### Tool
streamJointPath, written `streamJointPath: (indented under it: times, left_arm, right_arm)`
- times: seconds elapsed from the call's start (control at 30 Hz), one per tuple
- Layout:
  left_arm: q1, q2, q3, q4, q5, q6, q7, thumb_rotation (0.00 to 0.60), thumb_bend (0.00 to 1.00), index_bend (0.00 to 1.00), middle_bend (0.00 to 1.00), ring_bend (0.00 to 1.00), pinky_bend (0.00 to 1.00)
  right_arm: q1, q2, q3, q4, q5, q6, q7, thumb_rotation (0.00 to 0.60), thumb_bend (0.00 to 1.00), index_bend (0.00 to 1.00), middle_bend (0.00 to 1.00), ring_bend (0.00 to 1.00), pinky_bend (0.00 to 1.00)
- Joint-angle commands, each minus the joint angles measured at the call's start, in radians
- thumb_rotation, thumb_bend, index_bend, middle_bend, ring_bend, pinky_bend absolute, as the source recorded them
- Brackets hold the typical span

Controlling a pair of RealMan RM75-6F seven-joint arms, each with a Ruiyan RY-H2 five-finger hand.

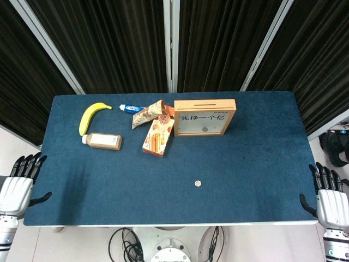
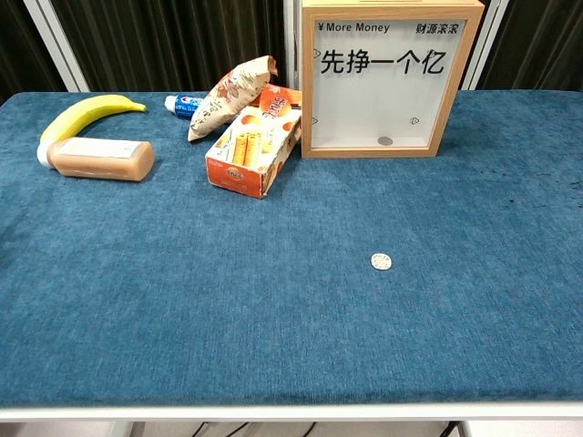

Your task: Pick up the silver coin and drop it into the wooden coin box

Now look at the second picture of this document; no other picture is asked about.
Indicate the silver coin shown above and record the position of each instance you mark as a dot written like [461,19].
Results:
[381,261]

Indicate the white partition frame post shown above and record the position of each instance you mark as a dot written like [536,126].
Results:
[292,45]
[485,50]
[59,45]

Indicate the beige orange snack bag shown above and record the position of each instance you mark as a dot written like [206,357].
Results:
[228,98]

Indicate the white table leg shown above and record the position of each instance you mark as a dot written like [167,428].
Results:
[119,429]
[471,429]

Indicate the orange biscuit roll box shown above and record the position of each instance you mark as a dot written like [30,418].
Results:
[250,155]

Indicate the blue white toothpaste tube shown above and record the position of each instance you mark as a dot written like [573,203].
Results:
[182,104]

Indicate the blue velvet tablecloth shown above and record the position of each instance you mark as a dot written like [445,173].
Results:
[228,282]

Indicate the yellow banana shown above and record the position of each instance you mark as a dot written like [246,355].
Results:
[82,116]

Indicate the brown drink plastic bottle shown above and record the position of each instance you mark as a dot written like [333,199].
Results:
[100,159]

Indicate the dark pleated curtain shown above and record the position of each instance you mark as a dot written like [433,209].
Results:
[173,41]

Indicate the wooden coin box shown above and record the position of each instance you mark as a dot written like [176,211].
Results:
[387,77]

